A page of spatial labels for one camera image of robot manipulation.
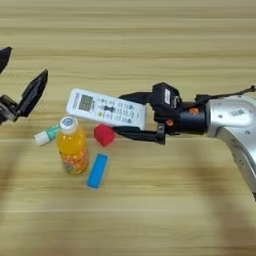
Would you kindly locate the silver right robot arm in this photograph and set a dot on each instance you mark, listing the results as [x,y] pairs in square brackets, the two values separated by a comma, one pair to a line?
[236,123]

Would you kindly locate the orange juice bottle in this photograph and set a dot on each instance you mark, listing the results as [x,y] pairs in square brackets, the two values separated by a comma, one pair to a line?
[72,150]

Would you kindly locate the red cube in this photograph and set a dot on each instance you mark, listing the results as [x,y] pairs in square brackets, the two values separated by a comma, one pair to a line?
[104,136]

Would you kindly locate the white remote control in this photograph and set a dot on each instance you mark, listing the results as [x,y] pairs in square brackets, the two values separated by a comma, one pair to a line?
[105,108]

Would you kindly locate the green white glue stick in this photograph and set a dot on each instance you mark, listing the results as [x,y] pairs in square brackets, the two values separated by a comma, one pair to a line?
[45,136]

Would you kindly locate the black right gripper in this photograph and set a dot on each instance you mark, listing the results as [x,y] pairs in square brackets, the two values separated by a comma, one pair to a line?
[188,121]

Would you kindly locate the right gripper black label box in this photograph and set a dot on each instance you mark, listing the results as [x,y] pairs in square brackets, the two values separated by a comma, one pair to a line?
[165,98]

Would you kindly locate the blue rectangular block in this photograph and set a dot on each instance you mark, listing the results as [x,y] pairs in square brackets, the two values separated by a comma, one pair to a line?
[98,170]

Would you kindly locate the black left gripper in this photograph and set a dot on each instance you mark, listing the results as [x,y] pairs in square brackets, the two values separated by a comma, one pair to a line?
[6,108]

